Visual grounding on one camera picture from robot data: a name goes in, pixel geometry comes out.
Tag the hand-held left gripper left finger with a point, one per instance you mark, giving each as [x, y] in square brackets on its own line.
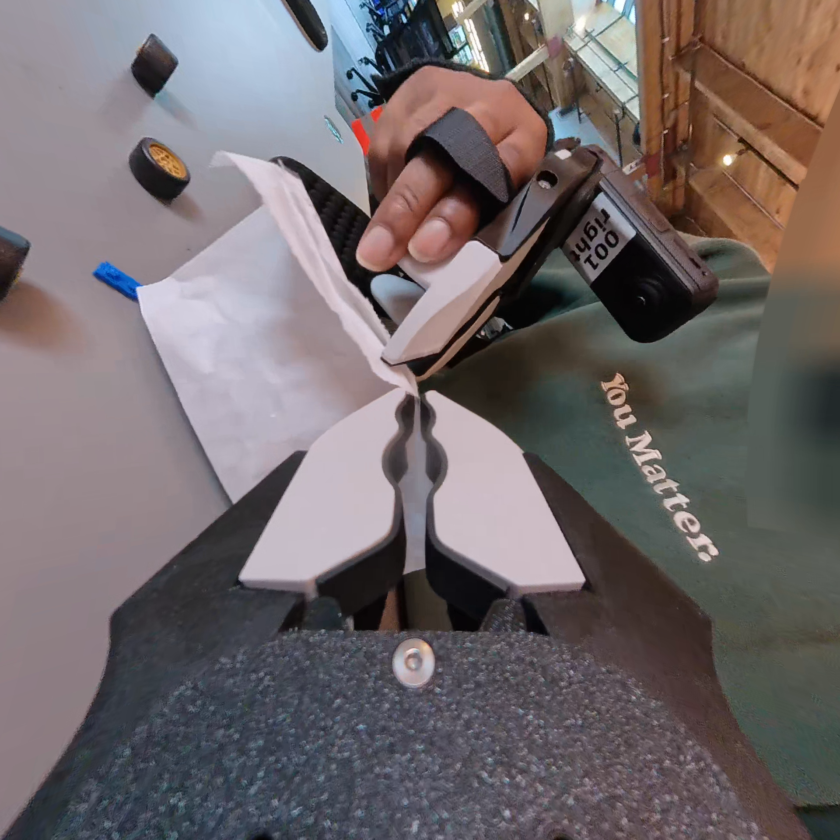
[328, 512]

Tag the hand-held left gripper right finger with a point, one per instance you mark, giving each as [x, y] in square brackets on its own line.
[505, 518]

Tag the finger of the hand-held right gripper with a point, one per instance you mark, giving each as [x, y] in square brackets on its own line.
[469, 338]
[453, 289]

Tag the numbered white paper bag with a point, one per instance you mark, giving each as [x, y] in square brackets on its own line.
[262, 328]

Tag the small blue lego piece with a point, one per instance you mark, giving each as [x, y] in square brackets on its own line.
[117, 279]

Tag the black lego wheel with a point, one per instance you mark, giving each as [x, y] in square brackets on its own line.
[154, 64]
[10, 260]
[159, 169]

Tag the person's right hand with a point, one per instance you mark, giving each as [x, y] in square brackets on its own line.
[394, 197]

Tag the person's green sweatshirt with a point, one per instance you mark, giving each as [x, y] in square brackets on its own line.
[623, 459]

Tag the black oblong object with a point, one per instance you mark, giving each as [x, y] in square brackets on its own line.
[307, 23]

